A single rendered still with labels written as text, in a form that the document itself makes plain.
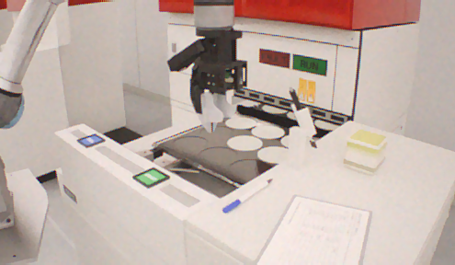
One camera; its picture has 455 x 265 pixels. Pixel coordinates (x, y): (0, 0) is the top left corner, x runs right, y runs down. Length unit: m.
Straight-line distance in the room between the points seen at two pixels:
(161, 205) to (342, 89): 0.63
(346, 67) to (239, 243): 0.64
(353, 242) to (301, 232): 0.08
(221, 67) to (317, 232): 0.32
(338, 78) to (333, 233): 0.57
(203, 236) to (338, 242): 0.21
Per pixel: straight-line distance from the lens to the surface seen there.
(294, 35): 1.12
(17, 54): 1.02
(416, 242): 0.63
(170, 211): 0.65
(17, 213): 1.00
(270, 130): 1.13
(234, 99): 1.30
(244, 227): 0.60
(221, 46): 0.67
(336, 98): 1.08
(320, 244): 0.57
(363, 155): 0.78
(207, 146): 1.01
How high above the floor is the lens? 1.33
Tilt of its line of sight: 23 degrees down
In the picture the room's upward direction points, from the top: straight up
